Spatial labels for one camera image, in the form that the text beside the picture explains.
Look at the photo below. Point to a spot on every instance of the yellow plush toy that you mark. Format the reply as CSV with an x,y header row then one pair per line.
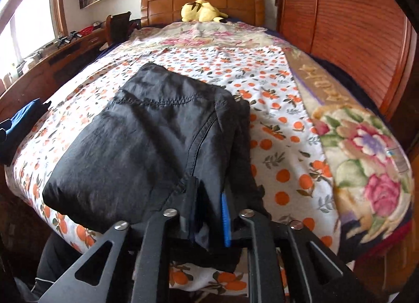
x,y
202,11

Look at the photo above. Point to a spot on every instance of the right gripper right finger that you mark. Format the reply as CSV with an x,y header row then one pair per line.
x,y
287,262

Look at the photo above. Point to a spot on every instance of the wooden louvered wardrobe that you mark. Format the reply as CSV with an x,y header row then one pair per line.
x,y
371,40

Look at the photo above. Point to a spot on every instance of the wooden chair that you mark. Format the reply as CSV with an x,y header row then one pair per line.
x,y
119,27

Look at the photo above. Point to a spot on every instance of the black jacket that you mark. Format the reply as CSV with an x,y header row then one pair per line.
x,y
136,156

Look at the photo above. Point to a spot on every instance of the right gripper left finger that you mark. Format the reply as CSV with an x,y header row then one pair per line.
x,y
131,262

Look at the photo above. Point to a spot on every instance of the wooden headboard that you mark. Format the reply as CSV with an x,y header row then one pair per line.
x,y
164,12

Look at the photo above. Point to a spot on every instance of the red bowl on desk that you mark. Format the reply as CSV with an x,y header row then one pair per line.
x,y
86,31

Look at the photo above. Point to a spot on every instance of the wooden desk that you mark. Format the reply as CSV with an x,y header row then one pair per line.
x,y
45,78

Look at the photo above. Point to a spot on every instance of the floral pink blanket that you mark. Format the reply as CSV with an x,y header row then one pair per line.
x,y
321,157

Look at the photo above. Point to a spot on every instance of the folded blue garment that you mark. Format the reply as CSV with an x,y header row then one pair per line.
x,y
15,129

